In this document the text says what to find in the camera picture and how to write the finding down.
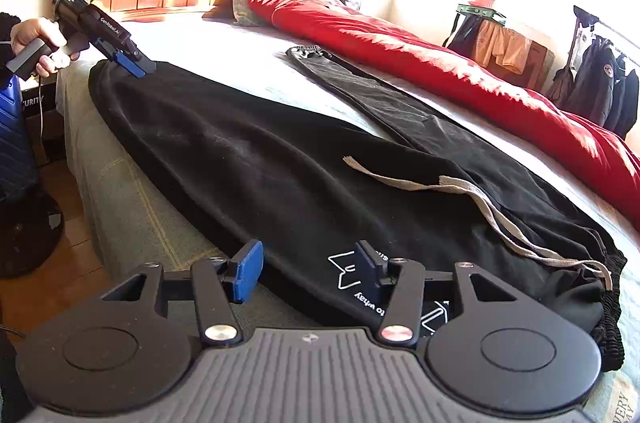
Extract green tray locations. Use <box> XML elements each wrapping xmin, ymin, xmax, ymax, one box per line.
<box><xmin>456</xmin><ymin>3</ymin><xmax>507</xmax><ymax>26</ymax></box>

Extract brown wooden cabinet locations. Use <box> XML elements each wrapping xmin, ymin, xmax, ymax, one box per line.
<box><xmin>520</xmin><ymin>40</ymin><xmax>556</xmax><ymax>91</ymax></box>

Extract dark grey hanging cloth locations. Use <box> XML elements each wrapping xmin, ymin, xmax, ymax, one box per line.
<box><xmin>545</xmin><ymin>66</ymin><xmax>576</xmax><ymax>104</ymax></box>

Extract metal clothes drying rack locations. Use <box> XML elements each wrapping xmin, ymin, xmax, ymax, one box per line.
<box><xmin>572</xmin><ymin>6</ymin><xmax>640</xmax><ymax>69</ymax></box>

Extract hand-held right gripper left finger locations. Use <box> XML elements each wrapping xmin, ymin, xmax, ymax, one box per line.
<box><xmin>102</xmin><ymin>238</ymin><xmax>264</xmax><ymax>349</ymax></box>

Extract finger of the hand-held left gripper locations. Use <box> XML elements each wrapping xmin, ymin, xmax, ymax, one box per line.
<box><xmin>124</xmin><ymin>45</ymin><xmax>159</xmax><ymax>75</ymax></box>
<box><xmin>114</xmin><ymin>51</ymin><xmax>147</xmax><ymax>79</ymax></box>

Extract black drawstring pants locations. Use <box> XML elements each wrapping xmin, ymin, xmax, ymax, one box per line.
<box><xmin>89</xmin><ymin>44</ymin><xmax>628</xmax><ymax>371</ymax></box>

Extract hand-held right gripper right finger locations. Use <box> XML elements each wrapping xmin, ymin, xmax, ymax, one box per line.
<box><xmin>352</xmin><ymin>240</ymin><xmax>521</xmax><ymax>350</ymax></box>

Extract black jacket with round badge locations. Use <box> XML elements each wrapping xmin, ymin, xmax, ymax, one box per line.
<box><xmin>565</xmin><ymin>36</ymin><xmax>618</xmax><ymax>129</ymax></box>

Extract red quilt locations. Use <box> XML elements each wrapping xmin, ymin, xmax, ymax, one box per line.
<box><xmin>247</xmin><ymin>0</ymin><xmax>640</xmax><ymax>216</ymax></box>

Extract black round stool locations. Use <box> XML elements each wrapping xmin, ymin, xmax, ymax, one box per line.
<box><xmin>0</xmin><ymin>193</ymin><xmax>66</xmax><ymax>280</ymax></box>

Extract bed with green plaid sheet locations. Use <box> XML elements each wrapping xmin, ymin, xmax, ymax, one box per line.
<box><xmin>55</xmin><ymin>18</ymin><xmax>640</xmax><ymax>423</ymax></box>

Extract dark jacket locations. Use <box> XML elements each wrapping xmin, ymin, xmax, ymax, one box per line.
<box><xmin>612</xmin><ymin>68</ymin><xmax>640</xmax><ymax>139</ymax></box>

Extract black cardboard box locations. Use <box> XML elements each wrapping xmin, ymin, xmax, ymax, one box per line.
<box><xmin>20</xmin><ymin>83</ymin><xmax>65</xmax><ymax>164</ymax></box>

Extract person's left hand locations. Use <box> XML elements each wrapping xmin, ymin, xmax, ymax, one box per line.
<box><xmin>10</xmin><ymin>16</ymin><xmax>82</xmax><ymax>79</ymax></box>

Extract blue suitcase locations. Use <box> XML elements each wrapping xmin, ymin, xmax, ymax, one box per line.
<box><xmin>0</xmin><ymin>78</ymin><xmax>41</xmax><ymax>204</ymax></box>

